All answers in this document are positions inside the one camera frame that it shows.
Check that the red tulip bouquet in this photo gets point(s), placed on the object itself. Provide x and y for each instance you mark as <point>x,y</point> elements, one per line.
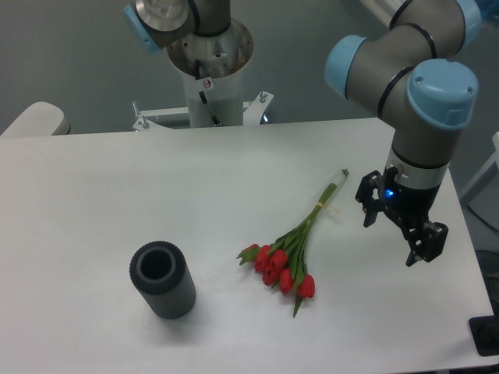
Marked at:
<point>282,263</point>

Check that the white padded chair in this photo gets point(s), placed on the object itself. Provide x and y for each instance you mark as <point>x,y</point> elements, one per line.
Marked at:
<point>39,119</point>

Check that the white pedestal base bracket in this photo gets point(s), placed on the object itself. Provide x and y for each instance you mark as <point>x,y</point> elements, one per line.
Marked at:
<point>234,113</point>

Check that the black device at table edge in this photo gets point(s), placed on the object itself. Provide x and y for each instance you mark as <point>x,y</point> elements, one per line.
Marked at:
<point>484,330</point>

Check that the dark grey ribbed vase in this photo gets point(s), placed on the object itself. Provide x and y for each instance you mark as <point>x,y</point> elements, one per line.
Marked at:
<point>159,271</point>

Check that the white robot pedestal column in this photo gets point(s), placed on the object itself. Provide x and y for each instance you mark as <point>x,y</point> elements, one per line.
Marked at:
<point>212,67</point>

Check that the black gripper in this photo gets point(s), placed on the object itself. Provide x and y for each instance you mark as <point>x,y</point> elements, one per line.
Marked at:
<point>408,208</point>

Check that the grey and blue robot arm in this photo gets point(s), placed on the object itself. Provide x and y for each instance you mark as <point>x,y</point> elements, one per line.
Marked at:
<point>406,78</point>

